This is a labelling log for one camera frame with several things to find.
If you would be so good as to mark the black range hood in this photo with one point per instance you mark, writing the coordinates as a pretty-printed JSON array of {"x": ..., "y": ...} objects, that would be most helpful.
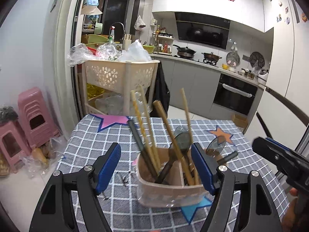
[{"x": 202, "y": 29}]

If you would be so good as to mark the black hanging bag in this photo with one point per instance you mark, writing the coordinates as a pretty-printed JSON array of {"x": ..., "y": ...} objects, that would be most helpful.
[{"x": 161, "y": 90}]

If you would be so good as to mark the checkered blue tablecloth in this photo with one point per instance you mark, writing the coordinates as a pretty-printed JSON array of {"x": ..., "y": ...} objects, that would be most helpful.
[{"x": 94, "y": 135}]

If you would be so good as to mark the beige utensil caddy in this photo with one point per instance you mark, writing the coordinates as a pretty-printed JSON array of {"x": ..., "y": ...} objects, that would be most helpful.
[{"x": 173, "y": 194}]

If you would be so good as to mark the black built-in oven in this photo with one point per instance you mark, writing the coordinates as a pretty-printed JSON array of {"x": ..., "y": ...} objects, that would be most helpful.
[{"x": 235, "y": 94}]

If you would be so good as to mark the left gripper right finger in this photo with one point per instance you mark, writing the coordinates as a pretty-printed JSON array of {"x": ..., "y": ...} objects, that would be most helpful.
[{"x": 256, "y": 210}]

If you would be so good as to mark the pink stool short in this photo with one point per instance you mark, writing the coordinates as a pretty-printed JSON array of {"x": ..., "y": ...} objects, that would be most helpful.
[{"x": 14, "y": 144}]

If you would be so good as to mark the light wooden chopstick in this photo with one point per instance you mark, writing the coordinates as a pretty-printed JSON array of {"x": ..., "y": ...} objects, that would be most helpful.
[{"x": 185, "y": 104}]

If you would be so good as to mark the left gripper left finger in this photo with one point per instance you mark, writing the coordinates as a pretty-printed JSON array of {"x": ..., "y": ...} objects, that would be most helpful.
[{"x": 55, "y": 212}]

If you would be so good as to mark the beige basket trolley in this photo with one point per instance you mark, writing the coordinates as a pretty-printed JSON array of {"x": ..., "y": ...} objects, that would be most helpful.
[{"x": 118, "y": 77}]

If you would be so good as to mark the long brown chopstick pair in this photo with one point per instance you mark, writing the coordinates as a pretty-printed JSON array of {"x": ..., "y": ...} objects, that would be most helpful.
[{"x": 177, "y": 151}]

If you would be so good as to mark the person right hand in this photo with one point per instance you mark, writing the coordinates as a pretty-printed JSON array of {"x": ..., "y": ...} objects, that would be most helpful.
[{"x": 291, "y": 221}]

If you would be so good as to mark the black wok on stove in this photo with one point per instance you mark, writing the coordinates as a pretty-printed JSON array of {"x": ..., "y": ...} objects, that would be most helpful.
[{"x": 185, "y": 52}]

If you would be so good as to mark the green colander basket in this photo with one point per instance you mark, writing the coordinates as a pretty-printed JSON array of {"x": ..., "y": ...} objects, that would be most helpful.
[{"x": 149, "y": 49}]

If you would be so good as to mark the cardboard box on floor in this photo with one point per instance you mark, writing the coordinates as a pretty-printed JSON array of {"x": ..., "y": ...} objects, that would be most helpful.
[{"x": 240, "y": 121}]

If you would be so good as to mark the pink stool tall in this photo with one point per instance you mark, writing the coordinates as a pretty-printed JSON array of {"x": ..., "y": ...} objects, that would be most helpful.
[{"x": 35, "y": 118}]

